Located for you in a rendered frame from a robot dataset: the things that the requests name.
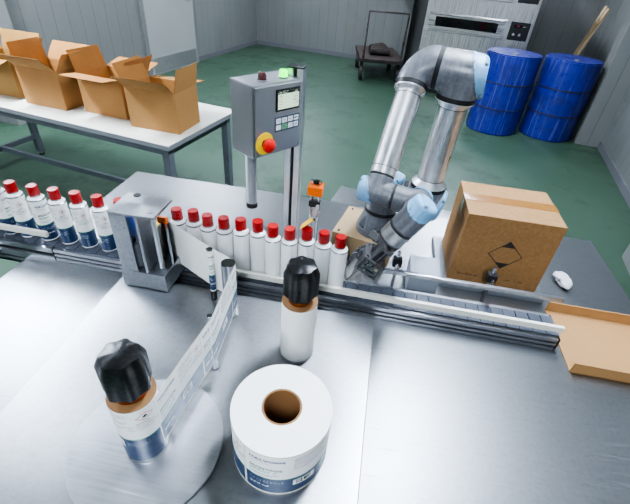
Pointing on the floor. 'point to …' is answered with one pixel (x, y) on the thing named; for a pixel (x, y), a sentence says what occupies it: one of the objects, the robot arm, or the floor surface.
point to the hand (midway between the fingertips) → (348, 275)
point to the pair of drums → (526, 65)
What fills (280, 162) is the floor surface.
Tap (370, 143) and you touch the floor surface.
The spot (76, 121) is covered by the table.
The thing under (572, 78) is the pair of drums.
